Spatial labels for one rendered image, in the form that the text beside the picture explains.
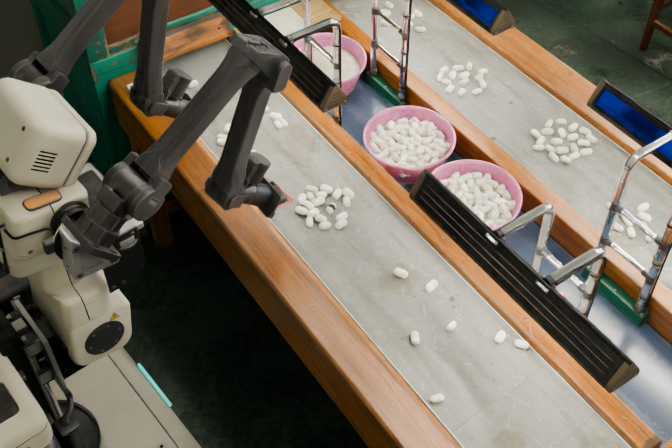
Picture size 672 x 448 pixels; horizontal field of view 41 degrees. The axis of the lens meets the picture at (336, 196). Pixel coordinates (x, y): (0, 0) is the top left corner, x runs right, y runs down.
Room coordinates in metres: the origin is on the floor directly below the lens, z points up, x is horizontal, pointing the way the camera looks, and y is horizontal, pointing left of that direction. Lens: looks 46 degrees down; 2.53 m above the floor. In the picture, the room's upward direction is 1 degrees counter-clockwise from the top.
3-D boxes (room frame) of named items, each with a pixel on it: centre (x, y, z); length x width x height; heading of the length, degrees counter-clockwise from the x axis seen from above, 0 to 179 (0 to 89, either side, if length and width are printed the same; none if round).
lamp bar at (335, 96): (1.97, 0.17, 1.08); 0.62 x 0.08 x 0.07; 34
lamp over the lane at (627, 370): (1.17, -0.37, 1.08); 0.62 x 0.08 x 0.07; 34
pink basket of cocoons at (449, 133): (1.90, -0.21, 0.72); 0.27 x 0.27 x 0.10
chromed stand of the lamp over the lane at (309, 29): (2.01, 0.10, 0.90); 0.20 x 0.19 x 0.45; 34
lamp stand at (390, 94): (2.23, -0.23, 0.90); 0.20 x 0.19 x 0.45; 34
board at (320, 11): (2.45, 0.15, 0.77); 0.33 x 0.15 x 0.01; 124
